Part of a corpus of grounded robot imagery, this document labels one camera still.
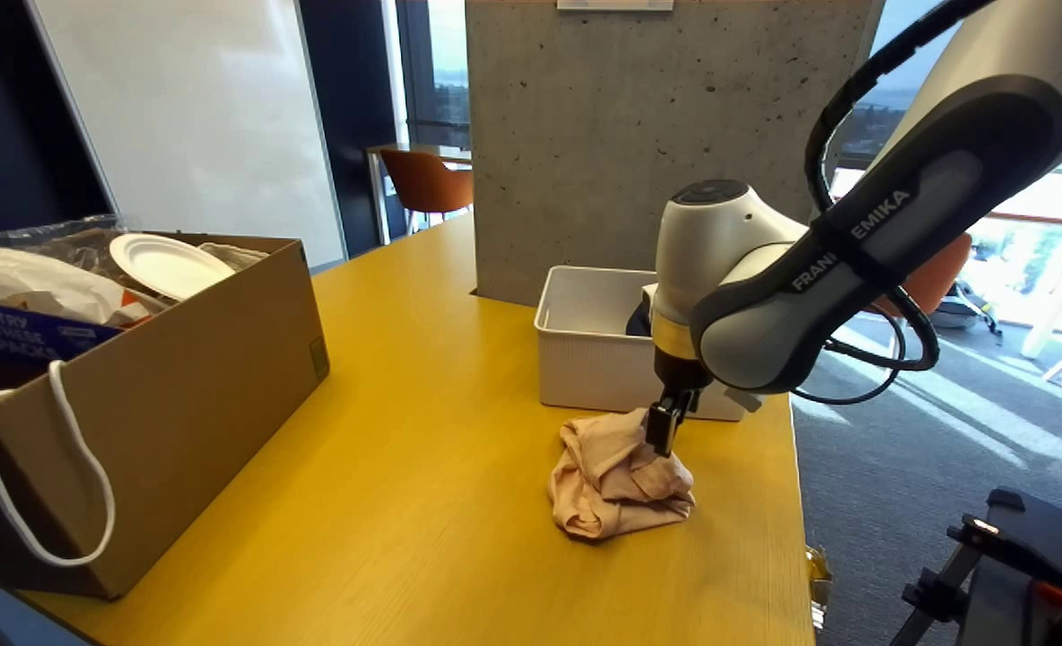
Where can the blue printed package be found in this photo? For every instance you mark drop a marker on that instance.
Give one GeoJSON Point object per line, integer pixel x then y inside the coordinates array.
{"type": "Point", "coordinates": [16, 335]}

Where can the orange chair with metal frame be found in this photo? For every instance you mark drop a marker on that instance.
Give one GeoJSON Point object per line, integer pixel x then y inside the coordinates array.
{"type": "Point", "coordinates": [429, 180]}

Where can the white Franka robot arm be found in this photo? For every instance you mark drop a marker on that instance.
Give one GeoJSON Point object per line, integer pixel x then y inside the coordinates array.
{"type": "Point", "coordinates": [892, 203]}

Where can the peach printed t-shirt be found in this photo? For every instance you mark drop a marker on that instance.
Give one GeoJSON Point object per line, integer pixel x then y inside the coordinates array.
{"type": "Point", "coordinates": [616, 486]}

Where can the white wall panel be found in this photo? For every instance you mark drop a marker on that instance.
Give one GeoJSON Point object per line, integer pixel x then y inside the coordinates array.
{"type": "Point", "coordinates": [185, 121]}

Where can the white plastic storage bin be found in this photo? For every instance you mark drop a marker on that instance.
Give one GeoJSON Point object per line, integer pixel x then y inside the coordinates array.
{"type": "Point", "coordinates": [585, 345]}

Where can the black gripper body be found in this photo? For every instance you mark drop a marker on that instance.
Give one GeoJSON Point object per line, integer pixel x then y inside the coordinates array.
{"type": "Point", "coordinates": [683, 386]}

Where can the white paper plate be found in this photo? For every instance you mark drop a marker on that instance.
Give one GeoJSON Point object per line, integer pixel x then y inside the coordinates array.
{"type": "Point", "coordinates": [172, 266]}

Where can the orange and black clamp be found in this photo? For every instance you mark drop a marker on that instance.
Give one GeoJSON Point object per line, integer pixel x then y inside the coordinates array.
{"type": "Point", "coordinates": [973, 575]}

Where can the white crumpled plastic bag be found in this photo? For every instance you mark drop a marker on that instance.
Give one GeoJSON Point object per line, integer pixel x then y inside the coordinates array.
{"type": "Point", "coordinates": [30, 280]}

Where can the brown cardboard box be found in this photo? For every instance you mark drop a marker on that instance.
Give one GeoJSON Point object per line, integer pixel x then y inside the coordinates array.
{"type": "Point", "coordinates": [160, 418]}

